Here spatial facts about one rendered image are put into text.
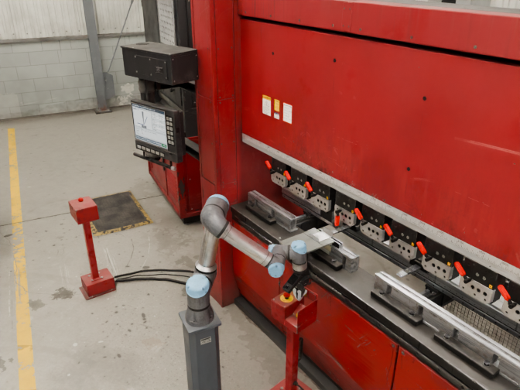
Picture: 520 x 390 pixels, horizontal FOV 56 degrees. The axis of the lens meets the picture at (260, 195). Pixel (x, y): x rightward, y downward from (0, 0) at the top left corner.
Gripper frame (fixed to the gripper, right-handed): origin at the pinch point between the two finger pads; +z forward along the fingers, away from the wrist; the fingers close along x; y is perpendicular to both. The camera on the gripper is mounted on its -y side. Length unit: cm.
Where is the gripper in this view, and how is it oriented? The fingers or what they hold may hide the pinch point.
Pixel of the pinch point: (297, 299)
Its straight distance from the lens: 268.7
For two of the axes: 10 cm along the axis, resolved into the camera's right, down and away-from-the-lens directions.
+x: -6.9, -3.2, 6.5
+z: 0.6, 8.7, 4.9
